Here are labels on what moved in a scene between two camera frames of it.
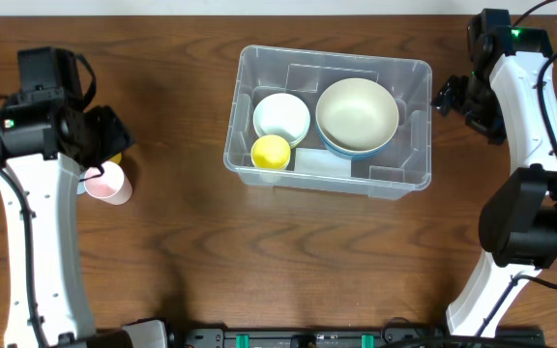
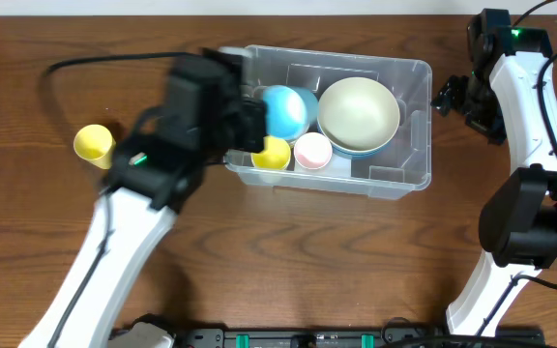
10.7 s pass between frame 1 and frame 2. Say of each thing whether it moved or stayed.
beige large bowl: stayed
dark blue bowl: stayed
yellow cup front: stayed
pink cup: moved
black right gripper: stayed
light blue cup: moved
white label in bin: stayed
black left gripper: moved
